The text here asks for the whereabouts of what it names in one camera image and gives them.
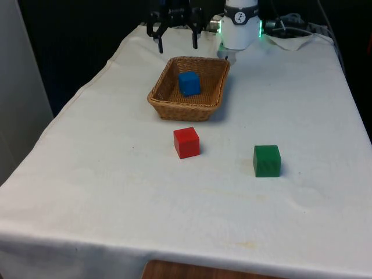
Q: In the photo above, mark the green cube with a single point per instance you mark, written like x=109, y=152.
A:
x=267, y=162

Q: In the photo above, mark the blue cube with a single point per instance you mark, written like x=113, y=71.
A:
x=189, y=84

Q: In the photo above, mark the wicker basket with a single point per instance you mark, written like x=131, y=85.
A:
x=186, y=112

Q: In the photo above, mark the red cube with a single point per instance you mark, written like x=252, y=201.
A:
x=187, y=143

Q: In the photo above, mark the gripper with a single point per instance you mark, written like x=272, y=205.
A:
x=178, y=14

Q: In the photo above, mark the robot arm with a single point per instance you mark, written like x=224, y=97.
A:
x=238, y=32

